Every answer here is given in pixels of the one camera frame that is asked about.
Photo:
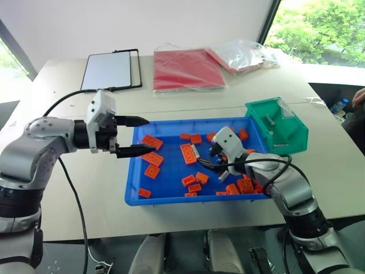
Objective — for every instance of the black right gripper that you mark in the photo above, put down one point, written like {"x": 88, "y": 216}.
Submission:
{"x": 220, "y": 156}

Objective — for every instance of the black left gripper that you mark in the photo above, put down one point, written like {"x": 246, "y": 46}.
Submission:
{"x": 107, "y": 137}

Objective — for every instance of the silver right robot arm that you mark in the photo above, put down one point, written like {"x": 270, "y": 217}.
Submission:
{"x": 293, "y": 185}

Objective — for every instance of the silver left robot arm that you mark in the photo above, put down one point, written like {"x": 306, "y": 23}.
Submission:
{"x": 25, "y": 160}

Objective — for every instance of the blue plastic bin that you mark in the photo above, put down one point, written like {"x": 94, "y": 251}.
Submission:
{"x": 171, "y": 177}

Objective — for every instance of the green plastic bin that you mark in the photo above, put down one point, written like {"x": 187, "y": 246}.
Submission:
{"x": 288, "y": 134}

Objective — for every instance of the silver battery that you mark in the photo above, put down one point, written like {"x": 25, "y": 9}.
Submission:
{"x": 222, "y": 175}
{"x": 195, "y": 151}
{"x": 280, "y": 145}
{"x": 270, "y": 120}

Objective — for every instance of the large orange building brick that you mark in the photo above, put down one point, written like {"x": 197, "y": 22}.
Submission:
{"x": 188, "y": 154}
{"x": 152, "y": 159}
{"x": 152, "y": 142}
{"x": 245, "y": 185}

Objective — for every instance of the grey tablet in black case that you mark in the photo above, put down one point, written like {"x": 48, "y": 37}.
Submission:
{"x": 107, "y": 71}

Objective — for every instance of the red sheet in plastic sleeve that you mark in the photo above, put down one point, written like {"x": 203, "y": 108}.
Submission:
{"x": 186, "y": 70}

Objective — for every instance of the grey robot leg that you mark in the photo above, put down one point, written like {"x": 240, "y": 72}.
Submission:
{"x": 223, "y": 251}
{"x": 148, "y": 254}

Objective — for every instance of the clear plastic bag red sheet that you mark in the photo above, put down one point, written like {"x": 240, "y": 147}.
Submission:
{"x": 242, "y": 55}

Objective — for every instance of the plastic water bottle blue cap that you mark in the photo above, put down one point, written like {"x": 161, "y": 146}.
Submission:
{"x": 339, "y": 106}

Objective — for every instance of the seated person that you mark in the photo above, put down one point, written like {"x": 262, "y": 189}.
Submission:
{"x": 357, "y": 114}

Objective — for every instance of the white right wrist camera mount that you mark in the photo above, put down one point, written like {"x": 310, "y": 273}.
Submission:
{"x": 231, "y": 142}

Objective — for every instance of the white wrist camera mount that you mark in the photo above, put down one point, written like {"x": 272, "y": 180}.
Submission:
{"x": 231, "y": 142}
{"x": 99, "y": 109}

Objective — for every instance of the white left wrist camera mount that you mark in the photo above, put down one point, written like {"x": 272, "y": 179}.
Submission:
{"x": 99, "y": 109}

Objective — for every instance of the black metal bracket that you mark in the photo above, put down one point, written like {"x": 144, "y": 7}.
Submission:
{"x": 261, "y": 261}

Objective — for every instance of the dark window frame post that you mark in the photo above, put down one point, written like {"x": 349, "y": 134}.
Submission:
{"x": 268, "y": 20}
{"x": 17, "y": 48}

